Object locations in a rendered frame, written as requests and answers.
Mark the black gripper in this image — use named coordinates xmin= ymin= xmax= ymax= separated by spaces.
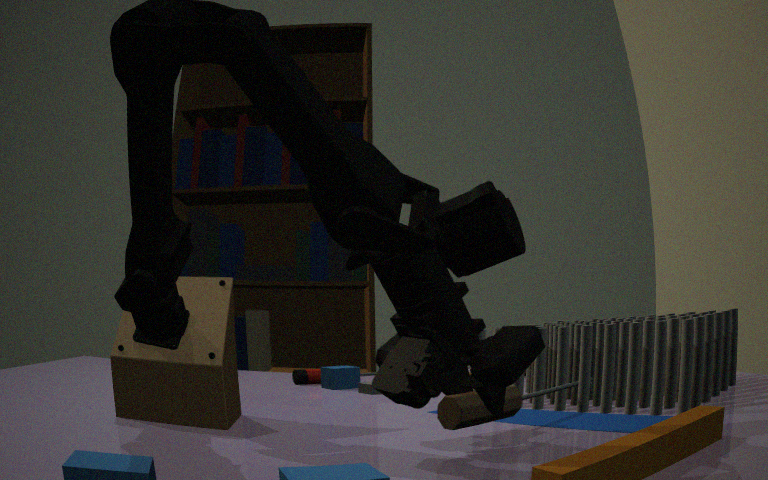
xmin=390 ymin=276 xmax=545 ymax=418

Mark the brown flat bar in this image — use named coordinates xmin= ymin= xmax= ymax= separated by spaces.
xmin=531 ymin=405 xmax=725 ymax=480

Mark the blue rectangular block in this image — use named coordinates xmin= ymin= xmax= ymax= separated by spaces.
xmin=62 ymin=450 xmax=156 ymax=480
xmin=321 ymin=366 xmax=360 ymax=390
xmin=278 ymin=463 xmax=390 ymax=480

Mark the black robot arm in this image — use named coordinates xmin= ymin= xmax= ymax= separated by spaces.
xmin=110 ymin=0 xmax=526 ymax=409

